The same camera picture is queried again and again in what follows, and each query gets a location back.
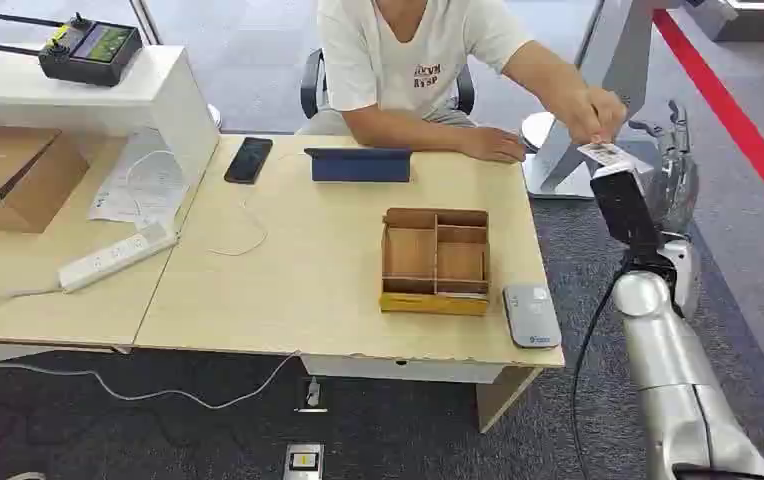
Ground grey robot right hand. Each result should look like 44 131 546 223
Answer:
628 99 702 236

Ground white printed card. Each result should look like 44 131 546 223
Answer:
576 142 636 170

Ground person's left hand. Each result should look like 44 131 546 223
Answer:
565 86 629 146

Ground person's hand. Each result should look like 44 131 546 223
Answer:
565 86 629 146
459 126 528 165

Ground grey metal stand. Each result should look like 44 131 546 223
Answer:
520 0 685 201

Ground grey platform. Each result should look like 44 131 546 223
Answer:
683 0 764 43

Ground person's right hand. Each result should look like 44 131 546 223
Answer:
459 126 528 165

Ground grey card reader device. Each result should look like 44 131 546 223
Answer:
501 284 563 350

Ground wooden compartment card box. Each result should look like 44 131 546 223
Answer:
379 207 491 317

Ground wooden desk leg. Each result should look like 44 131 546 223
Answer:
475 366 544 435

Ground blue tablet case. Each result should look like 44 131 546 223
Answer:
303 146 414 184

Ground white desk drawer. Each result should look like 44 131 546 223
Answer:
299 354 510 386

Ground black office chair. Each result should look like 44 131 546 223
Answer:
299 47 477 121

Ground floor socket with white plug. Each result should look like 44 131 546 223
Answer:
293 375 330 415

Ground black smartphone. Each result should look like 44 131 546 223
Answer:
223 137 275 185

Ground steel floor socket yellow label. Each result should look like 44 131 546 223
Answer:
281 443 326 480

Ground white desk shelf riser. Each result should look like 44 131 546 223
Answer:
0 44 222 201

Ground printed paper sheets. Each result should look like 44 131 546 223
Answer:
87 128 189 231

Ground white power strip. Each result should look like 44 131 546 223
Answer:
57 223 179 295

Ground black remote controller with antennas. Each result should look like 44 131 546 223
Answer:
0 11 145 88

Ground brown cardboard box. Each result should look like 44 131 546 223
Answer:
0 125 91 235

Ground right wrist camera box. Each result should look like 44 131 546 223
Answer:
589 163 667 256

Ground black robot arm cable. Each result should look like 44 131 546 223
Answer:
569 254 630 480

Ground thin white charging cable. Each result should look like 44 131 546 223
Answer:
208 195 270 258

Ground white cable on floor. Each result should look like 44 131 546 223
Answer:
0 351 301 412

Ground white power strip cord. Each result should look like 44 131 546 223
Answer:
0 284 65 326

